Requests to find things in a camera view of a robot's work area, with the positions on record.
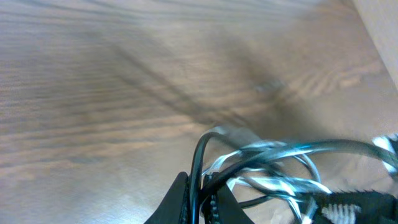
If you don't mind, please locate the black USB cable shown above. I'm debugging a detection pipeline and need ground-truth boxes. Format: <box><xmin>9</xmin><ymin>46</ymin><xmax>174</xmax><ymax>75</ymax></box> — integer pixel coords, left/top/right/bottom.
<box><xmin>188</xmin><ymin>132</ymin><xmax>398</xmax><ymax>224</ymax></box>

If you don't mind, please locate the white USB cable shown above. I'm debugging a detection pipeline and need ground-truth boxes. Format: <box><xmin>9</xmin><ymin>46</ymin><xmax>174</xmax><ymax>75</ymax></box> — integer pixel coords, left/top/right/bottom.
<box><xmin>201</xmin><ymin>126</ymin><xmax>398</xmax><ymax>224</ymax></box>

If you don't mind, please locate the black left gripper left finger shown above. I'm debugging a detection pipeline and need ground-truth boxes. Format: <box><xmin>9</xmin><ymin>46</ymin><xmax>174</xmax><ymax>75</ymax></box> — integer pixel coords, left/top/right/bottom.
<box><xmin>144</xmin><ymin>172</ymin><xmax>190</xmax><ymax>224</ymax></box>

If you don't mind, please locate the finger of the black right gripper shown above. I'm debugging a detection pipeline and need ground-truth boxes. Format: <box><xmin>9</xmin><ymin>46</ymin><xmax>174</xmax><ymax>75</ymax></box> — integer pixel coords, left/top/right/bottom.
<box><xmin>298</xmin><ymin>190</ymin><xmax>397</xmax><ymax>224</ymax></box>

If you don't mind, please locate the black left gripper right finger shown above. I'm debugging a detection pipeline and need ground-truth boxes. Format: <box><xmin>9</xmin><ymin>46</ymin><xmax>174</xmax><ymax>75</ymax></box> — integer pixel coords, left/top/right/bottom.
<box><xmin>201</xmin><ymin>184</ymin><xmax>254</xmax><ymax>224</ymax></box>

